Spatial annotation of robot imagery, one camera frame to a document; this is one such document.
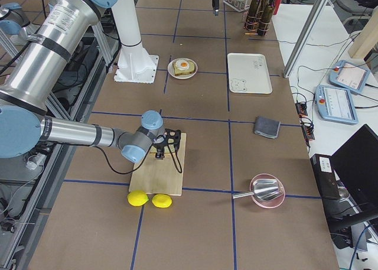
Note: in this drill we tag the cream bear tray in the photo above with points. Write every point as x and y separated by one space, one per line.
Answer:
248 73

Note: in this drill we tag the dark wine bottle upper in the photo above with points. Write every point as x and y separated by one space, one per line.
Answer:
253 8

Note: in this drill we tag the dark wine bottle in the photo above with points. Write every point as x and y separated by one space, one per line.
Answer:
253 8
266 18

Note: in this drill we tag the wooden cutting board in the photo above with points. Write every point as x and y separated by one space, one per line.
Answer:
161 176

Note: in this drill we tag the dark wine bottle lower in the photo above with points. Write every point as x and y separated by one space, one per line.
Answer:
266 18

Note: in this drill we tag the yellow lemon right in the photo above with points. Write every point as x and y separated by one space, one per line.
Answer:
162 201

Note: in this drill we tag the yellow lemon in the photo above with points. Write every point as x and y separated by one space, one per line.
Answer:
137 198
162 201

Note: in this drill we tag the bottom bread slice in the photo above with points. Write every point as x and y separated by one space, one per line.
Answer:
178 72

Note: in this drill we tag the fried egg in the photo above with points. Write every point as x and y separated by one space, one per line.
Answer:
182 64

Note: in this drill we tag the white round plate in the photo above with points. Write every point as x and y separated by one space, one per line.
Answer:
171 70

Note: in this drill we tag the yellow lemon left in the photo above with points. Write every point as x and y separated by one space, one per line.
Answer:
137 198

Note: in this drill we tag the grey folded cloth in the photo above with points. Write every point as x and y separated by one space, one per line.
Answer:
266 127

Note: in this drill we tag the pink bowl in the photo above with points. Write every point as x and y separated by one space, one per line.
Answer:
273 203

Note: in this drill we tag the blue teach pendant far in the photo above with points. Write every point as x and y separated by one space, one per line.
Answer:
349 76

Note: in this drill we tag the blue teach pendant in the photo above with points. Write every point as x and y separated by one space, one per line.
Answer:
335 104
349 76

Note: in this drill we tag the blue teach pendant near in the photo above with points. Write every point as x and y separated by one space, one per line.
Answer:
335 104

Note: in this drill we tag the black laptop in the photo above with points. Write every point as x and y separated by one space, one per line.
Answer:
355 164

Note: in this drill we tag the copper wire bottle rack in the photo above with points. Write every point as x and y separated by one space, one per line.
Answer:
254 25

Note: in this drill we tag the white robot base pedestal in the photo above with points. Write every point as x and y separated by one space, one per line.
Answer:
135 65

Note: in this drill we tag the aluminium frame post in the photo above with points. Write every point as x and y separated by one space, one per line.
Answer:
311 21

